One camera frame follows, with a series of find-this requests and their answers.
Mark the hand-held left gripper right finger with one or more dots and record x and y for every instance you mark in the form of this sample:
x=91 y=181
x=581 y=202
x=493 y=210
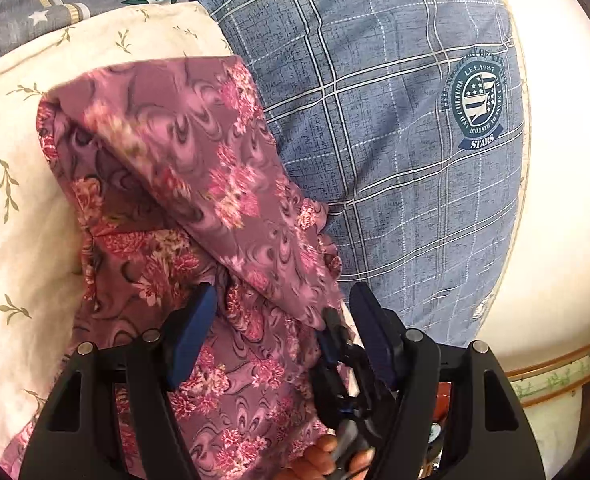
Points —
x=371 y=322

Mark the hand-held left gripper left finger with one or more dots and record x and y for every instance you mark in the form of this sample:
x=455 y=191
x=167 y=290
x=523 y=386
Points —
x=195 y=327

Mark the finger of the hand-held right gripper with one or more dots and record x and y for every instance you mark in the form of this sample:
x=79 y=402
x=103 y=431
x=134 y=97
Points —
x=331 y=340

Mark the purple floral garment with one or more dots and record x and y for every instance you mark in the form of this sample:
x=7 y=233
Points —
x=185 y=185

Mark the person's right hand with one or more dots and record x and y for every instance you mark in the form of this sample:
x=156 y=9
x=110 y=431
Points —
x=315 y=457

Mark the cream leaf-print blanket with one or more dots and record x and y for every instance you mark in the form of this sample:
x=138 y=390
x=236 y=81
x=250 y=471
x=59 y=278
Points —
x=25 y=220

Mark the blue plaid quilt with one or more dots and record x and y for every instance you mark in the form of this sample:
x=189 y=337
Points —
x=375 y=110

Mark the wooden rail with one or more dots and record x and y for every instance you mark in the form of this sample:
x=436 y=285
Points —
x=555 y=360

